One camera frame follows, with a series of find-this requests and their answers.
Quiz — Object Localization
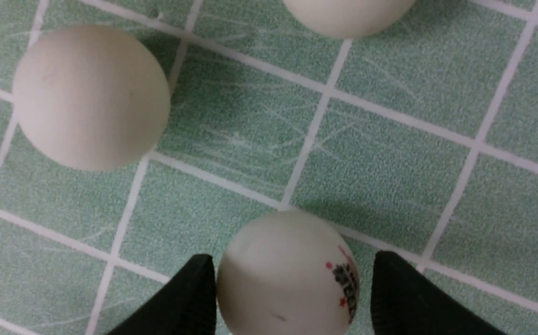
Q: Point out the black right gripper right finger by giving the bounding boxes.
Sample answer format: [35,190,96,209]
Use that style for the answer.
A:
[370,251,504,335]

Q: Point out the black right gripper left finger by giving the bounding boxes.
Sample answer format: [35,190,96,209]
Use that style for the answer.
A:
[109,253,217,335]

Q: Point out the white ball with logo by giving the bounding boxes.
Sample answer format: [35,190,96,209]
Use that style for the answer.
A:
[216,210,361,335]

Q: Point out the green checked tablecloth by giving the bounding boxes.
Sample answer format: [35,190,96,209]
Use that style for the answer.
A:
[0,0,538,335]

